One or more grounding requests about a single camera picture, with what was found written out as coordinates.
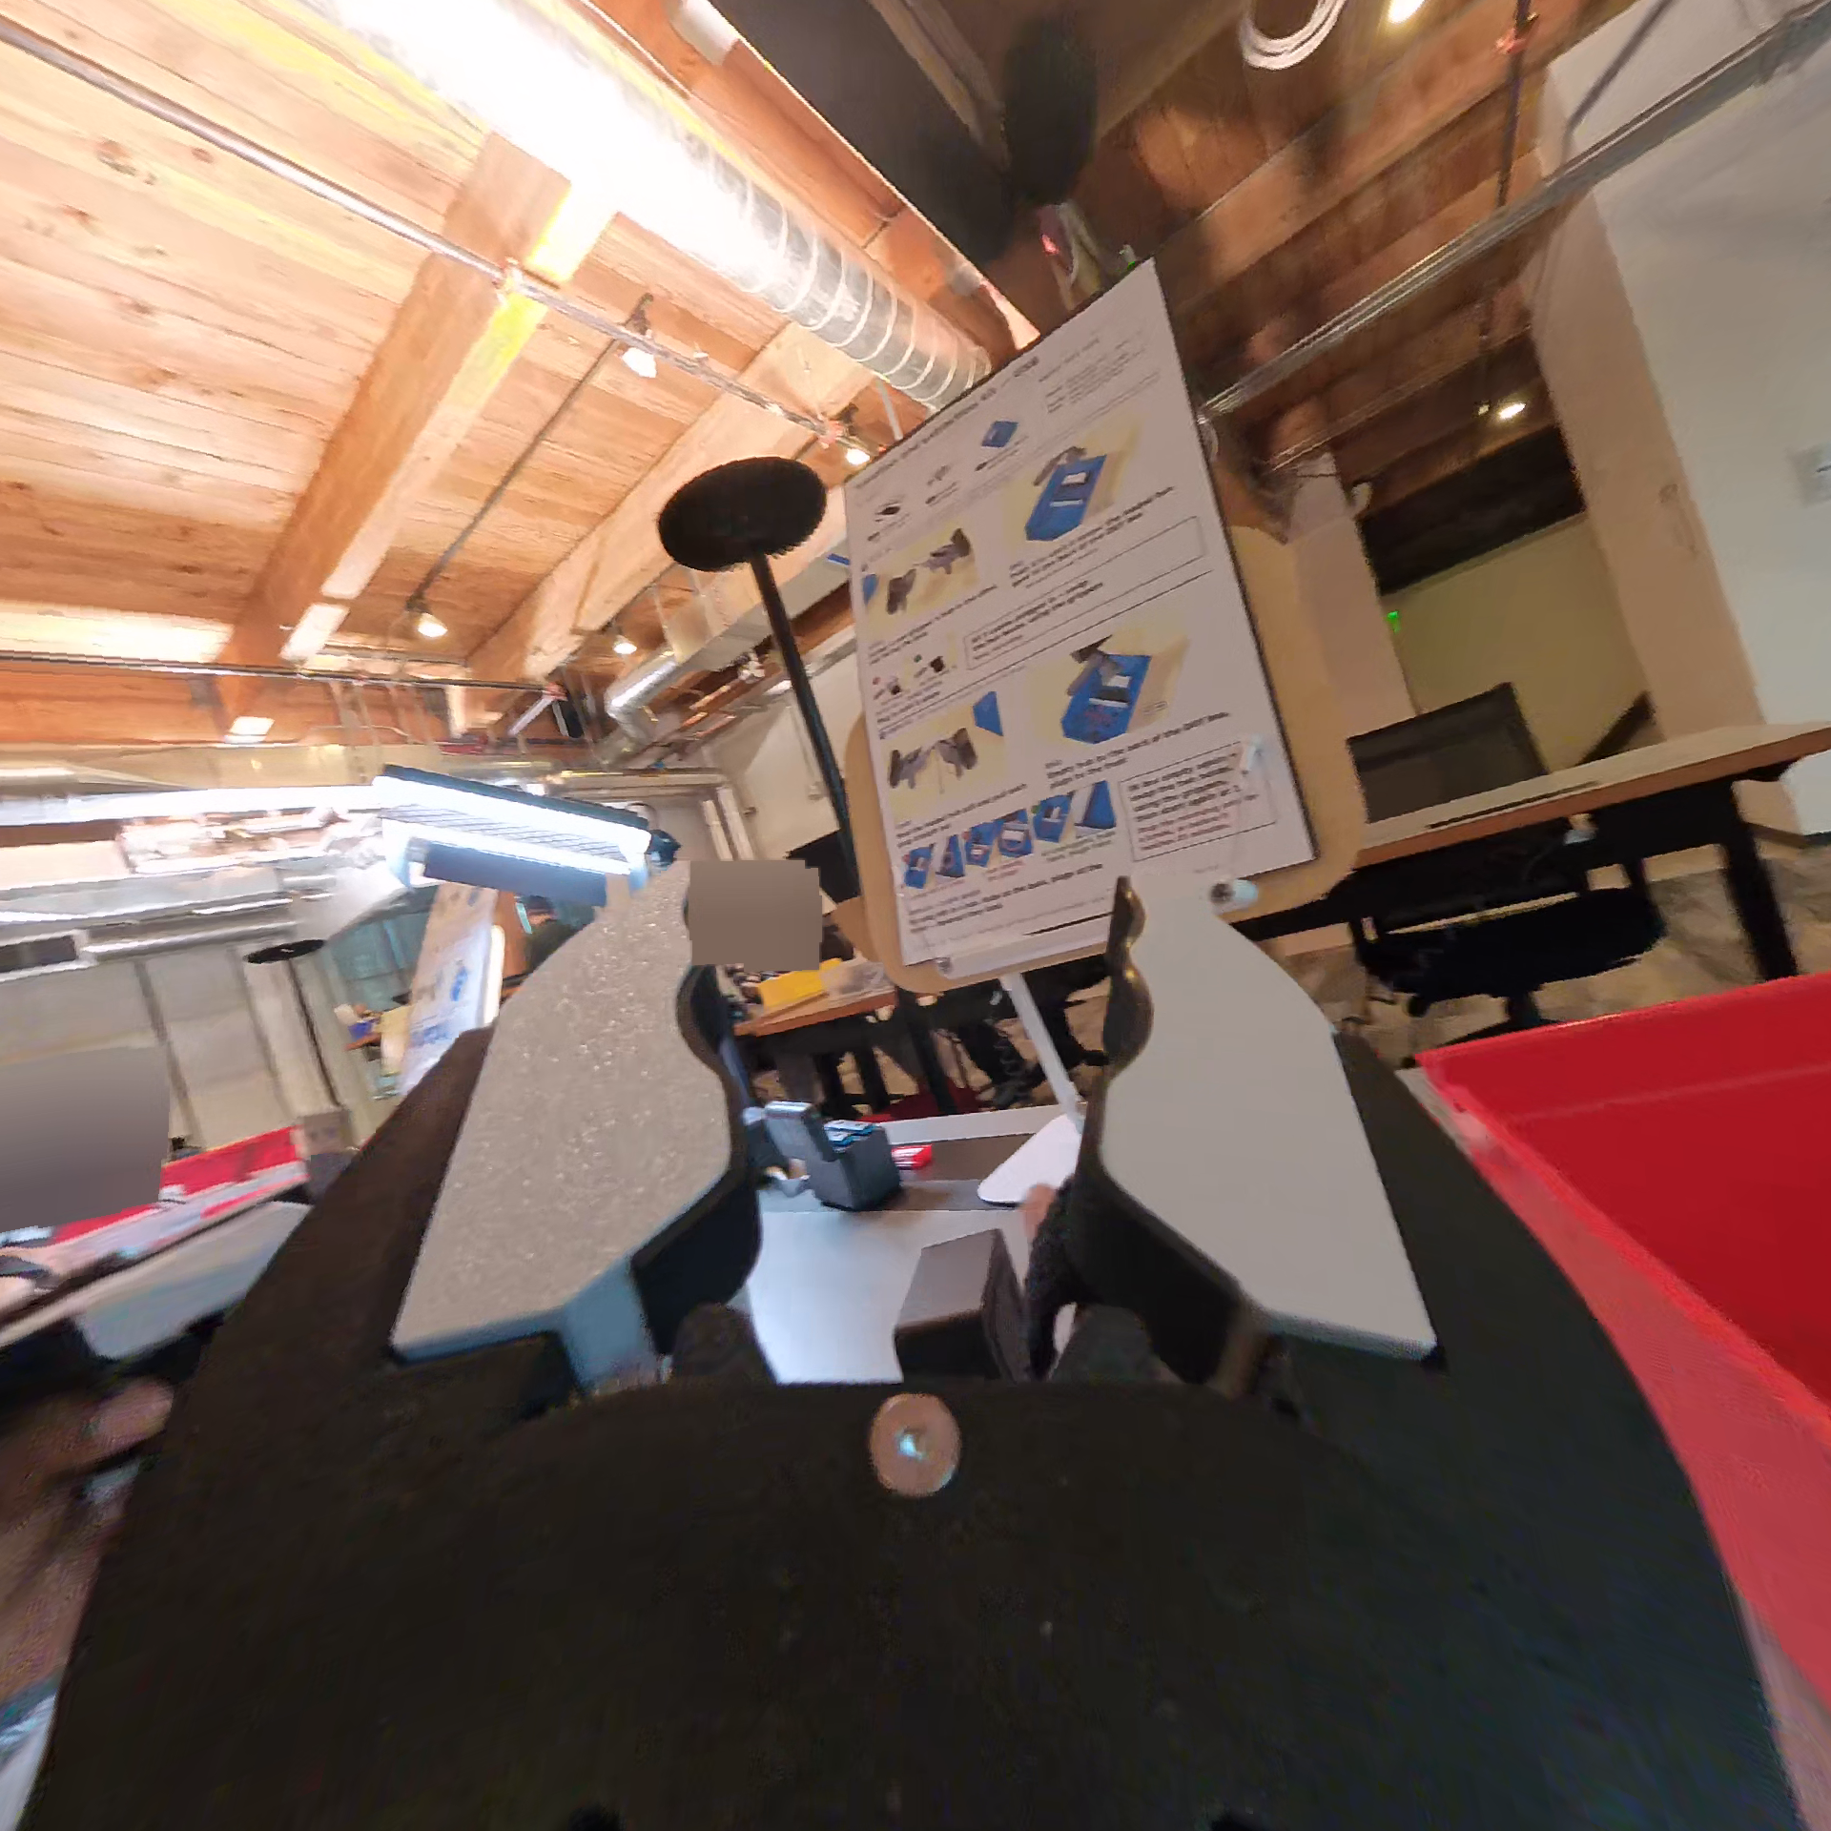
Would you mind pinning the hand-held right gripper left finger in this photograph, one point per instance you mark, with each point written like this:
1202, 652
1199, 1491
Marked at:
587, 1129

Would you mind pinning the black usb hub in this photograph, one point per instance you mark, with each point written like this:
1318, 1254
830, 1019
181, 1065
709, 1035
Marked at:
951, 1296

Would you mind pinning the wooden desk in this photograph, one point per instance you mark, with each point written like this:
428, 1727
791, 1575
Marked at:
1574, 783

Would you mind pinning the metal air duct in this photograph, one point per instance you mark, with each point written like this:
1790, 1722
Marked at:
800, 270

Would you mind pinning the person's left hand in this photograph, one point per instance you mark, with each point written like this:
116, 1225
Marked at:
51, 1530

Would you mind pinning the yellow bin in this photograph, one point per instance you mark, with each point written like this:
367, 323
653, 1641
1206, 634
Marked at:
794, 987

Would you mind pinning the black office chair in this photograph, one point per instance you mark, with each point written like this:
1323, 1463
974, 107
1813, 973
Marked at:
1502, 930

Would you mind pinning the instruction poster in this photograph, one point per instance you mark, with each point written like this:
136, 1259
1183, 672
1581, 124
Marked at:
459, 987
1073, 644

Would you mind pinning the red plastic bin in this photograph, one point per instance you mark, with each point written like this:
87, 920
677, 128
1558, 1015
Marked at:
230, 1163
1688, 1186

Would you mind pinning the black stand pole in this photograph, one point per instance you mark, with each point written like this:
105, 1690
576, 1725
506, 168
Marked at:
744, 516

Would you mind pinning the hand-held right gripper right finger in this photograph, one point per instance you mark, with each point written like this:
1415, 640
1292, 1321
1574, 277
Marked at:
1245, 1144

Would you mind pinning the led light panel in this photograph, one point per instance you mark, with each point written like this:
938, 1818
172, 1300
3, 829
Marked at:
515, 829

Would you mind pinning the grey clamp mounts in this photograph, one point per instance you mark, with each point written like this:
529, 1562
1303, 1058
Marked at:
845, 1159

